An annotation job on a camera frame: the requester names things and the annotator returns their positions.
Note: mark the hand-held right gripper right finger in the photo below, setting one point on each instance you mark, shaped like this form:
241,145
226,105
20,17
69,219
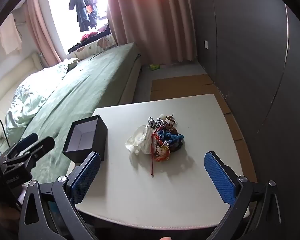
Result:
218,177

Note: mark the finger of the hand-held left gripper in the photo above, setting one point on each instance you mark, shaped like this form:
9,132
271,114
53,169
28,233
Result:
43,146
26,141

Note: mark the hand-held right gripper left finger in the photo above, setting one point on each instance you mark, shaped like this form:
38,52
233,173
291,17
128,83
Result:
86,177

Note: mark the black jewelry box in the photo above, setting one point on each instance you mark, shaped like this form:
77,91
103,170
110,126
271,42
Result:
90,142

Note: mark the pile of mixed jewelry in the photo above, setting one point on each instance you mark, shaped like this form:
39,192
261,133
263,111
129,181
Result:
170,137

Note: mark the white cloth pouch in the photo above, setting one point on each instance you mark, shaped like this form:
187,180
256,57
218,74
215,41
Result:
140,141

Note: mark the pale green duvet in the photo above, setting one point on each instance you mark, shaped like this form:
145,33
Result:
27,105

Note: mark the bed with green sheet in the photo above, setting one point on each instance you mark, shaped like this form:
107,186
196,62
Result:
90,80

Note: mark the flat brown cardboard sheets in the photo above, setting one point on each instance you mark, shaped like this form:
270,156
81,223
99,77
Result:
177,85

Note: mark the cream hanging towel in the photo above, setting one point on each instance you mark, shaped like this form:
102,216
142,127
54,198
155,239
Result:
10,37

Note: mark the narrow pink curtain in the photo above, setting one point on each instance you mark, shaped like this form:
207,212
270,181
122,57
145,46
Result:
40,30

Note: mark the patterned cream pillow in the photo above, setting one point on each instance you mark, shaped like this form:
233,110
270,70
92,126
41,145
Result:
95,45

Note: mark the clothes heap on windowsill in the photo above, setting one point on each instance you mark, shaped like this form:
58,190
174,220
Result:
90,36

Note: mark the small green packet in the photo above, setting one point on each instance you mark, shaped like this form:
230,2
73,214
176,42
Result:
155,66

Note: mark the dark wardrobe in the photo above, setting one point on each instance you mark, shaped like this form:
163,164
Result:
240,42

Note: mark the dark hanging clothes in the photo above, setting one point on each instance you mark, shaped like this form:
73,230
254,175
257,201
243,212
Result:
81,2

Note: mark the wide pink curtain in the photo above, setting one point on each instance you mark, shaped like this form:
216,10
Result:
150,17

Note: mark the white wall switch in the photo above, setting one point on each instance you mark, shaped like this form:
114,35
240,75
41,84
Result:
206,44

